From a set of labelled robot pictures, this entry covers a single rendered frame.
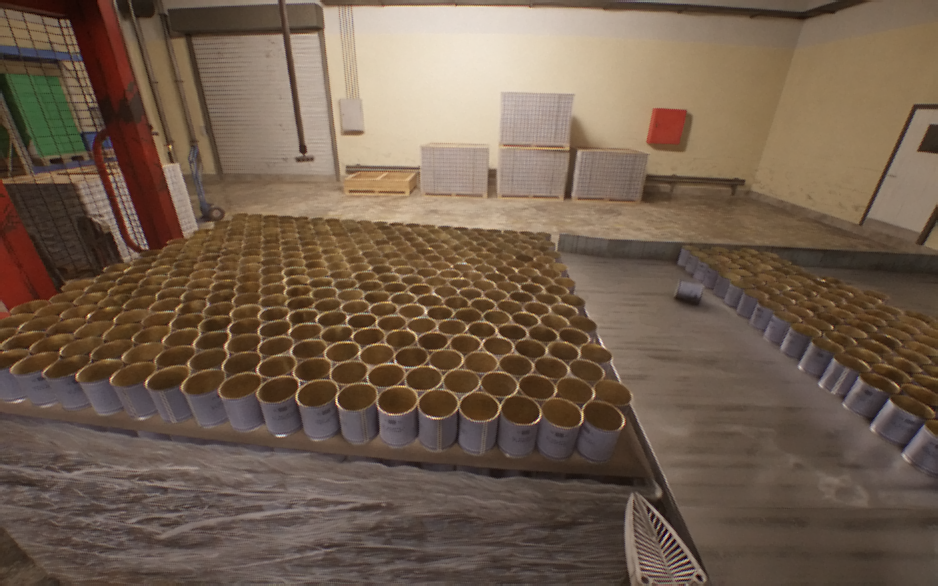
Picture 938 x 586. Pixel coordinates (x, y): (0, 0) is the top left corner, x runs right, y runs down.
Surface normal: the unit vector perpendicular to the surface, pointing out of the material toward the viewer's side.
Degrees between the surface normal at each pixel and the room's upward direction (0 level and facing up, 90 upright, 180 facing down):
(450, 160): 89
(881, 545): 0
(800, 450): 0
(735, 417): 0
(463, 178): 88
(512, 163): 88
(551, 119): 91
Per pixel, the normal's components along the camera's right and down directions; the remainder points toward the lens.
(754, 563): 0.02, -0.89
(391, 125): -0.05, 0.45
